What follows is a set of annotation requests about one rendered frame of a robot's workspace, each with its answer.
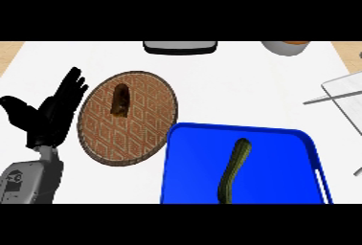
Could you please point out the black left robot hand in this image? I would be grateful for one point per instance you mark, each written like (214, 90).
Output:
(49, 111)

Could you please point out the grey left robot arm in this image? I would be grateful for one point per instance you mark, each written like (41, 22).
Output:
(31, 178)

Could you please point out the long green cucumber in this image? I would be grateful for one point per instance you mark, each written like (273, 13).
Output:
(233, 170)

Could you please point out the blue plastic tray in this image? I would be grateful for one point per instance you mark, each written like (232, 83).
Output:
(226, 166)

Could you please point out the grey bowl with orange contents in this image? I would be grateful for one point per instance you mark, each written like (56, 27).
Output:
(285, 47)

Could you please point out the dark brown cupcake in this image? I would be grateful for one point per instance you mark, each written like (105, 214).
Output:
(120, 100)

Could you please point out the black and grey appliance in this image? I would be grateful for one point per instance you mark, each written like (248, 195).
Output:
(180, 47)

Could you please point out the round woven brown placemat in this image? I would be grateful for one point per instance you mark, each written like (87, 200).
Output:
(128, 127)

